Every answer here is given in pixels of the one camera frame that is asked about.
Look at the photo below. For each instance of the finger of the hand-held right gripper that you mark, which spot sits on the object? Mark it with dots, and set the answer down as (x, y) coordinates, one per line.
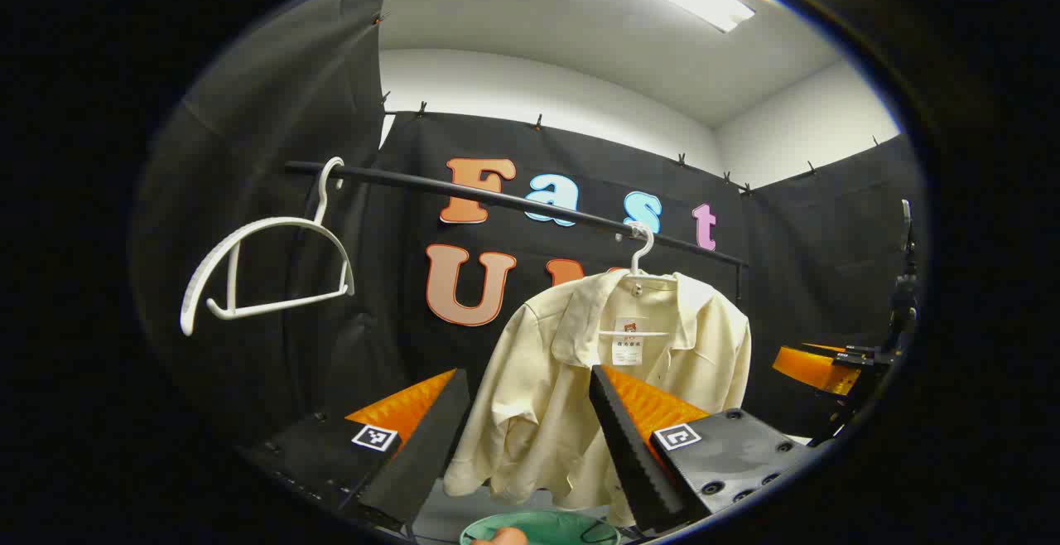
(816, 369)

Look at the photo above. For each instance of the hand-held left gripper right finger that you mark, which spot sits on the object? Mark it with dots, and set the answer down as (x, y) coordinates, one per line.
(633, 454)

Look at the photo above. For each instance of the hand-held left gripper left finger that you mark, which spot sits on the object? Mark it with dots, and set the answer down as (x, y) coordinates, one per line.
(426, 446)

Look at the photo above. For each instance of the green laundry hamper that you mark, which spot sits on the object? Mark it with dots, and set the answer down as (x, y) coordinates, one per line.
(563, 528)

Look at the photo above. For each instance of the cream shirt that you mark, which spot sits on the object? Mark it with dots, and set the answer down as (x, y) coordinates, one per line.
(538, 379)

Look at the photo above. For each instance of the white plastic hanger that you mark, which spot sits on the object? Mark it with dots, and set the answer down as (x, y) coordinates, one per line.
(634, 264)
(192, 296)

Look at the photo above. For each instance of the white paper hang tag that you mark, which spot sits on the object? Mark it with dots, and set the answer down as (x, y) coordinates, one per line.
(627, 344)

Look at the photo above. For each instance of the black backdrop cloth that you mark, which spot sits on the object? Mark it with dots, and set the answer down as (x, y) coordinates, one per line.
(373, 280)

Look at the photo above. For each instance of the row of black clips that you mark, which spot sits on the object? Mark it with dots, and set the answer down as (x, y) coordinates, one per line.
(422, 107)

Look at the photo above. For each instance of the black clothes rail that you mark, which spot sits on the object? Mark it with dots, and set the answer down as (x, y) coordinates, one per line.
(397, 179)

